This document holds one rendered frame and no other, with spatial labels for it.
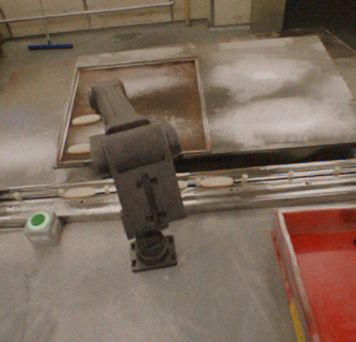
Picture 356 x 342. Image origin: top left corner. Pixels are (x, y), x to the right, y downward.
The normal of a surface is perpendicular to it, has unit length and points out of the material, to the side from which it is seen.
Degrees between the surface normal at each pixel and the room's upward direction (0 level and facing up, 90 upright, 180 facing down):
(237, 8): 90
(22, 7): 90
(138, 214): 57
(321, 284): 0
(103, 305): 0
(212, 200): 0
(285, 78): 10
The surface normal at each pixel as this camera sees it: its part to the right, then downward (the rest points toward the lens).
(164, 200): 0.23, 0.15
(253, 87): -0.07, -0.59
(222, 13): 0.04, 0.69
